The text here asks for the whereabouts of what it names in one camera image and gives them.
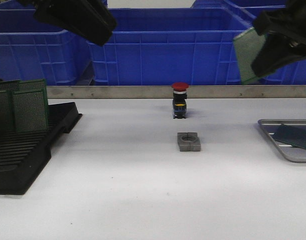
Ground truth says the black slotted board rack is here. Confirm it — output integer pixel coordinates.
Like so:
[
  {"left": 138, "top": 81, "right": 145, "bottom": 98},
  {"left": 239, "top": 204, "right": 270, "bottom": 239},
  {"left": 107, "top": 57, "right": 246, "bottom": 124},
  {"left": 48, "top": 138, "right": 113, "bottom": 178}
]
[{"left": 0, "top": 102, "right": 82, "bottom": 195}]

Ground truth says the back right blue crate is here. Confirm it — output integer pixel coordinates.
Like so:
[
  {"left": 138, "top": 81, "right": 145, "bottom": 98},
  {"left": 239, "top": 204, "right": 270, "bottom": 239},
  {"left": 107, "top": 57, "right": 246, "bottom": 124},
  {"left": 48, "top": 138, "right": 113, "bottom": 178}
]
[{"left": 191, "top": 0, "right": 289, "bottom": 11}]

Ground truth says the green perfboard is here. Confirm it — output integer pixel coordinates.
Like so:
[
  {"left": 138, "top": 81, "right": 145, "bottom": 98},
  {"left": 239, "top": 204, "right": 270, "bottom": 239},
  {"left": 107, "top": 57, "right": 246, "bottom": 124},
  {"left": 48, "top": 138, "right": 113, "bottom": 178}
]
[
  {"left": 0, "top": 90, "right": 15, "bottom": 133},
  {"left": 0, "top": 80, "right": 20, "bottom": 92},
  {"left": 18, "top": 78, "right": 47, "bottom": 93},
  {"left": 272, "top": 124, "right": 306, "bottom": 150},
  {"left": 11, "top": 88, "right": 49, "bottom": 133},
  {"left": 233, "top": 27, "right": 266, "bottom": 85}
]

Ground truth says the metal table edge rail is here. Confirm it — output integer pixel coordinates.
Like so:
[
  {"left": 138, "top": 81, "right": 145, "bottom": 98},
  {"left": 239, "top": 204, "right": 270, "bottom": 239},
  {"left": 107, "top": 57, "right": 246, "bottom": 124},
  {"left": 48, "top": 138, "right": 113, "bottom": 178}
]
[{"left": 47, "top": 85, "right": 306, "bottom": 99}]

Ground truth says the silver metal tray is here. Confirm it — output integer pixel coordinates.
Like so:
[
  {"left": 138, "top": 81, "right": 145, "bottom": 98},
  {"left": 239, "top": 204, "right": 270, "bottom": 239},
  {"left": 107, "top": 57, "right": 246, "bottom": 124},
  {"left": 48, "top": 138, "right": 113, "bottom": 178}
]
[{"left": 258, "top": 119, "right": 306, "bottom": 163}]

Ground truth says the back left blue crate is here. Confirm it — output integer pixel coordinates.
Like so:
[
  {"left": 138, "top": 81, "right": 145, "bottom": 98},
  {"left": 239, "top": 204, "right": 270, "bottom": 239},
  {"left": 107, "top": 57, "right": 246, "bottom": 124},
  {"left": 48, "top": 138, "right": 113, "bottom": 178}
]
[{"left": 0, "top": 0, "right": 108, "bottom": 11}]

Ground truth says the left blue plastic crate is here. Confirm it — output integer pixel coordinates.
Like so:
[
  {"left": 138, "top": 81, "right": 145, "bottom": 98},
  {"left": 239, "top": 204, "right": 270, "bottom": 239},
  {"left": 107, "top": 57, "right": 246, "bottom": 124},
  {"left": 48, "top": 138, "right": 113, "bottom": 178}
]
[{"left": 0, "top": 9, "right": 91, "bottom": 86}]

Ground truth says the centre blue plastic crate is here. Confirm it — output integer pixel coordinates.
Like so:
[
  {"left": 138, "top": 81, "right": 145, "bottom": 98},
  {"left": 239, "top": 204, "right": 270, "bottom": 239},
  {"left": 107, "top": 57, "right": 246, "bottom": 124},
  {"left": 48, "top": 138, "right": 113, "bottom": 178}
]
[{"left": 88, "top": 7, "right": 249, "bottom": 86}]

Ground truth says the grey metal clamp block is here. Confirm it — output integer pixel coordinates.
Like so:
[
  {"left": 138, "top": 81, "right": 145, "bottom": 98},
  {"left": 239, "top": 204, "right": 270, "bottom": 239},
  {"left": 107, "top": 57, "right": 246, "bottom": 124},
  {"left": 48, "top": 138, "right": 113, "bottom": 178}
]
[{"left": 177, "top": 132, "right": 201, "bottom": 152}]

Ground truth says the right blue plastic crate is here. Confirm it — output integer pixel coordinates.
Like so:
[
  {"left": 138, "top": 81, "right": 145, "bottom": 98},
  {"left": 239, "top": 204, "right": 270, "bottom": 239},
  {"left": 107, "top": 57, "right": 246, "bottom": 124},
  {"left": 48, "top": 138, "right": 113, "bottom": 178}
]
[{"left": 240, "top": 6, "right": 306, "bottom": 86}]

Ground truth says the blue plastic crate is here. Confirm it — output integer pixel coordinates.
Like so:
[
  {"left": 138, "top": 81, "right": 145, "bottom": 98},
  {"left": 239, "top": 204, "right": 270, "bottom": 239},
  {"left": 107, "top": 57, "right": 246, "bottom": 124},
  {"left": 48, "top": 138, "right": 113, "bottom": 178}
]
[
  {"left": 240, "top": 6, "right": 306, "bottom": 86},
  {"left": 88, "top": 7, "right": 249, "bottom": 86},
  {"left": 0, "top": 9, "right": 91, "bottom": 86}
]

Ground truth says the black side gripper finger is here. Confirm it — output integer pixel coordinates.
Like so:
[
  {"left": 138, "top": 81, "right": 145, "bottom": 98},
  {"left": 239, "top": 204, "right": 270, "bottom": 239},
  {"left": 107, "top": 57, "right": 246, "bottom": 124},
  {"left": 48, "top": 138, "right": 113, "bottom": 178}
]
[
  {"left": 251, "top": 34, "right": 306, "bottom": 77},
  {"left": 252, "top": 0, "right": 306, "bottom": 45},
  {"left": 33, "top": 0, "right": 117, "bottom": 46}
]

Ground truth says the red emergency stop button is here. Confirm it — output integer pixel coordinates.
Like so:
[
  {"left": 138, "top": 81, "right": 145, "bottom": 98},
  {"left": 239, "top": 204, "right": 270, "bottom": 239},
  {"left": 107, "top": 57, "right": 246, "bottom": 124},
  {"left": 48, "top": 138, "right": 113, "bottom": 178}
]
[{"left": 171, "top": 82, "right": 189, "bottom": 119}]

